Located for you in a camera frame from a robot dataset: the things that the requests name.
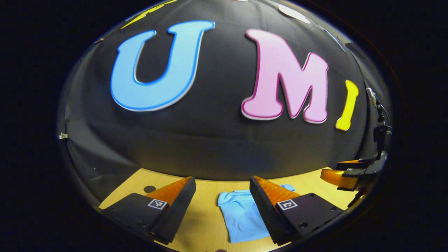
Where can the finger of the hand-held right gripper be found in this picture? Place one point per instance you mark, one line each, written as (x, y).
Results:
(360, 163)
(336, 177)

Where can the light blue T-shirt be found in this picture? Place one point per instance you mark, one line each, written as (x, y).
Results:
(241, 217)

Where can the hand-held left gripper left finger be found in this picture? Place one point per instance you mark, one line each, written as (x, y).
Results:
(178, 210)

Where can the white backdrop clip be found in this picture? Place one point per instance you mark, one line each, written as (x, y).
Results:
(63, 135)

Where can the red backdrop clip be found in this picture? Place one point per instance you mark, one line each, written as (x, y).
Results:
(99, 41)

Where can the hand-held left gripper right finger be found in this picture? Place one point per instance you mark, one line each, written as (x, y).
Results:
(264, 213)

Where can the black backdrop cloth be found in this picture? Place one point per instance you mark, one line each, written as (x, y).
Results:
(217, 147)

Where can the black tripod stand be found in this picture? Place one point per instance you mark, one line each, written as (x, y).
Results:
(379, 131)

